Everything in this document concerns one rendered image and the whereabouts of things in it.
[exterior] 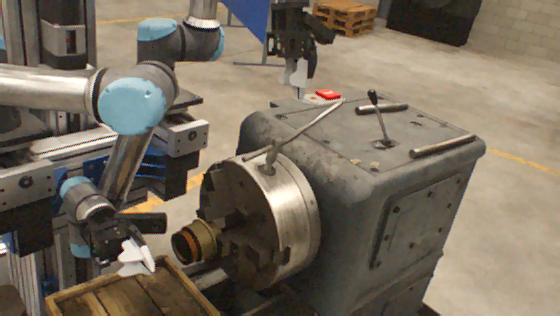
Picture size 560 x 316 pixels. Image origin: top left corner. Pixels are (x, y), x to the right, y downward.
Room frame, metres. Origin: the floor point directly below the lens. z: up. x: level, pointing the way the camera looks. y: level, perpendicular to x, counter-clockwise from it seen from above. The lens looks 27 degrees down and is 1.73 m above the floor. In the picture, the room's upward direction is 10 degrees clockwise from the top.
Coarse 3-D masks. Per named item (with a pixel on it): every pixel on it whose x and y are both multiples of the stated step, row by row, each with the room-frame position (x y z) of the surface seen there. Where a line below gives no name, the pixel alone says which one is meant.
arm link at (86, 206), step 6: (90, 198) 0.86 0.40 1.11; (96, 198) 0.86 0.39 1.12; (102, 198) 0.88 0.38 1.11; (84, 204) 0.85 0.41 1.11; (90, 204) 0.85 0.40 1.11; (96, 204) 0.85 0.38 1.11; (102, 204) 0.85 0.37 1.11; (108, 204) 0.86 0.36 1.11; (78, 210) 0.84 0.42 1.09; (84, 210) 0.83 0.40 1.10; (90, 210) 0.83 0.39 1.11; (78, 216) 0.84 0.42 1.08; (84, 216) 0.82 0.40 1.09
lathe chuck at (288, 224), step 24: (240, 168) 0.91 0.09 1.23; (240, 192) 0.90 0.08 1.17; (264, 192) 0.85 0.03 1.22; (288, 192) 0.88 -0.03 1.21; (240, 216) 0.97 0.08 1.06; (264, 216) 0.84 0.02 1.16; (288, 216) 0.84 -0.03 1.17; (288, 240) 0.81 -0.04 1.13; (240, 264) 0.88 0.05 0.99; (288, 264) 0.81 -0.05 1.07; (264, 288) 0.82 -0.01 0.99
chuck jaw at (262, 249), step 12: (240, 228) 0.86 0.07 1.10; (216, 240) 0.82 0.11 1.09; (228, 240) 0.81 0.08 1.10; (240, 240) 0.82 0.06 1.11; (252, 240) 0.82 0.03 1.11; (264, 240) 0.83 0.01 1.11; (228, 252) 0.81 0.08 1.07; (240, 252) 0.80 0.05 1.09; (252, 252) 0.80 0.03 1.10; (264, 252) 0.79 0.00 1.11; (276, 252) 0.80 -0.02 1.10; (264, 264) 0.79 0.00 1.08
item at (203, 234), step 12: (192, 228) 0.81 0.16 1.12; (204, 228) 0.82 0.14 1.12; (216, 228) 0.84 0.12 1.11; (180, 240) 0.79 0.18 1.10; (192, 240) 0.79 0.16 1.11; (204, 240) 0.80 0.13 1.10; (180, 252) 0.82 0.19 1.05; (192, 252) 0.78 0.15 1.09; (204, 252) 0.79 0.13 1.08; (216, 252) 0.81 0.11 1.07
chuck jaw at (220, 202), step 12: (216, 168) 0.97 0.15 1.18; (204, 180) 0.93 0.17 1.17; (216, 180) 0.91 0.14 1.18; (228, 180) 0.94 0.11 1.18; (216, 192) 0.90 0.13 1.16; (228, 192) 0.92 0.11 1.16; (204, 204) 0.89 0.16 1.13; (216, 204) 0.88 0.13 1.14; (228, 204) 0.90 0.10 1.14; (204, 216) 0.85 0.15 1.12; (216, 216) 0.87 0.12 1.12
